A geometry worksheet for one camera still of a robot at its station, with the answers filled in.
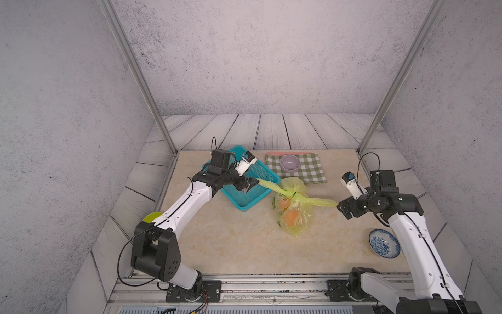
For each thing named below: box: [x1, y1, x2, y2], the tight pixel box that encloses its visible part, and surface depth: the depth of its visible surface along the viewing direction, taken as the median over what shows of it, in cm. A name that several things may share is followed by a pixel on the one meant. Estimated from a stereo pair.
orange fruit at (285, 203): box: [279, 198, 291, 209], surface depth 86 cm
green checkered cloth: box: [264, 153, 327, 184], surface depth 113 cm
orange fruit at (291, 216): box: [283, 208, 300, 227], surface depth 84 cm
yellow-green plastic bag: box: [256, 176, 339, 237], surface depth 84 cm
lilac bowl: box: [279, 154, 301, 174], surface depth 112 cm
